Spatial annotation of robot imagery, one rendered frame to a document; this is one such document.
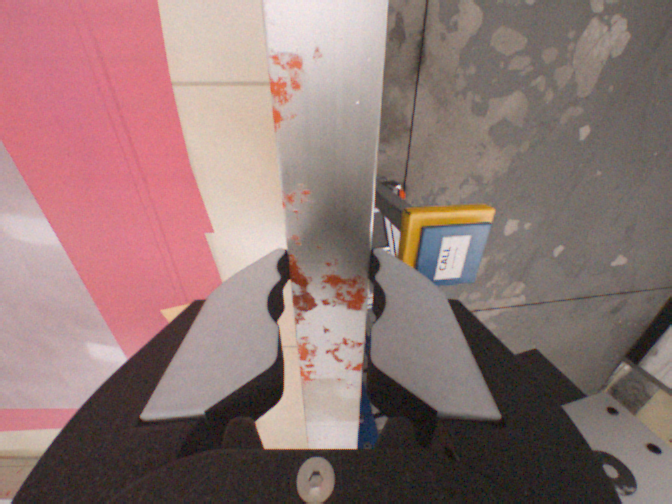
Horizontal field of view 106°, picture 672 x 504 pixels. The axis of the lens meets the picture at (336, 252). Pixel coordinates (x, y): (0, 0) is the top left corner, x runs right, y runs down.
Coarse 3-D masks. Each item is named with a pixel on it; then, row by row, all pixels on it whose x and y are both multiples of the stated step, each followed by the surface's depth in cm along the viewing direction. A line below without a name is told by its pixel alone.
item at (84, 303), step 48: (0, 240) 15; (48, 240) 15; (96, 240) 15; (144, 240) 15; (192, 240) 15; (0, 288) 16; (48, 288) 16; (96, 288) 16; (144, 288) 16; (192, 288) 16; (0, 336) 18; (48, 336) 18; (96, 336) 18; (144, 336) 18; (0, 384) 21; (48, 384) 21; (96, 384) 21
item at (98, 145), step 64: (0, 0) 10; (64, 0) 10; (128, 0) 10; (0, 64) 11; (64, 64) 11; (128, 64) 11; (0, 128) 12; (64, 128) 12; (128, 128) 12; (0, 192) 13; (64, 192) 14; (128, 192) 14; (192, 192) 14
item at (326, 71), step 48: (288, 0) 7; (336, 0) 7; (384, 0) 7; (288, 48) 8; (336, 48) 8; (384, 48) 8; (288, 96) 8; (336, 96) 8; (288, 144) 9; (336, 144) 9; (288, 192) 10; (336, 192) 10; (288, 240) 11; (336, 240) 11; (336, 288) 12; (336, 336) 14; (336, 384) 16; (336, 432) 18; (0, 480) 25
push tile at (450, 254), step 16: (448, 224) 34; (464, 224) 34; (480, 224) 34; (432, 240) 34; (448, 240) 35; (464, 240) 35; (480, 240) 36; (432, 256) 36; (448, 256) 36; (464, 256) 36; (480, 256) 37; (432, 272) 37; (448, 272) 37; (464, 272) 38
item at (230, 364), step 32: (224, 288) 9; (256, 288) 9; (224, 320) 8; (256, 320) 8; (192, 352) 7; (224, 352) 7; (256, 352) 7; (160, 384) 6; (192, 384) 6; (224, 384) 6; (256, 384) 6; (160, 416) 5; (192, 416) 5; (224, 416) 6; (256, 416) 6
